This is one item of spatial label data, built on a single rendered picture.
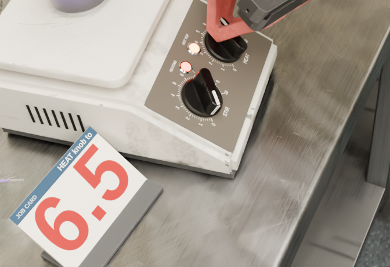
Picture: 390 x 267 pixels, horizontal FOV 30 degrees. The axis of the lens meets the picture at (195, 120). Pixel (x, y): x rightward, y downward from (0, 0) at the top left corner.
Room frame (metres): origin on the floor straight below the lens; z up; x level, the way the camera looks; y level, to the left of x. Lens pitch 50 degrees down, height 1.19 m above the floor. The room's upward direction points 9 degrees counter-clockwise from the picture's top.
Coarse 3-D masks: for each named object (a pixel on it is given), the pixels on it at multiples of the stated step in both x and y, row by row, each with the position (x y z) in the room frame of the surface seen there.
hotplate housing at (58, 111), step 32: (192, 0) 0.44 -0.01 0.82; (160, 32) 0.41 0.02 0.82; (256, 32) 0.43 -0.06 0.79; (160, 64) 0.38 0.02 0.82; (0, 96) 0.38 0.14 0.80; (32, 96) 0.37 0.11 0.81; (64, 96) 0.36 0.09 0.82; (96, 96) 0.35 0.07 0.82; (128, 96) 0.35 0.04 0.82; (256, 96) 0.37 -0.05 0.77; (32, 128) 0.38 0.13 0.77; (64, 128) 0.36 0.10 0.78; (96, 128) 0.35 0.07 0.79; (128, 128) 0.34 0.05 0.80; (160, 128) 0.33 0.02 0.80; (160, 160) 0.34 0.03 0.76; (192, 160) 0.32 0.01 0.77; (224, 160) 0.31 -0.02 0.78
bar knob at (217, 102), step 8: (200, 72) 0.36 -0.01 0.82; (208, 72) 0.36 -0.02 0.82; (192, 80) 0.37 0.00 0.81; (200, 80) 0.36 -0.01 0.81; (208, 80) 0.36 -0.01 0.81; (184, 88) 0.36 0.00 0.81; (192, 88) 0.36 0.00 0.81; (200, 88) 0.35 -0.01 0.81; (208, 88) 0.35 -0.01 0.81; (216, 88) 0.35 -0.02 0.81; (184, 96) 0.35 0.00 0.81; (192, 96) 0.35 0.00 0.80; (200, 96) 0.35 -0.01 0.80; (208, 96) 0.34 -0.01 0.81; (216, 96) 0.34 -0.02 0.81; (192, 104) 0.35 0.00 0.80; (200, 104) 0.35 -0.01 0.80; (208, 104) 0.34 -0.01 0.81; (216, 104) 0.34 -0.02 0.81; (192, 112) 0.34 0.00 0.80; (200, 112) 0.34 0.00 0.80; (208, 112) 0.34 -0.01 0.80; (216, 112) 0.34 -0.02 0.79
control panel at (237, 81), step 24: (192, 24) 0.42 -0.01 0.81; (264, 48) 0.41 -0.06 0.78; (168, 72) 0.37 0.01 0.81; (192, 72) 0.38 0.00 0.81; (216, 72) 0.38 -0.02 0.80; (240, 72) 0.38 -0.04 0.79; (168, 96) 0.35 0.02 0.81; (240, 96) 0.36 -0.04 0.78; (192, 120) 0.34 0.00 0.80; (216, 120) 0.34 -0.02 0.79; (240, 120) 0.34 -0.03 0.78; (216, 144) 0.32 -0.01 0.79
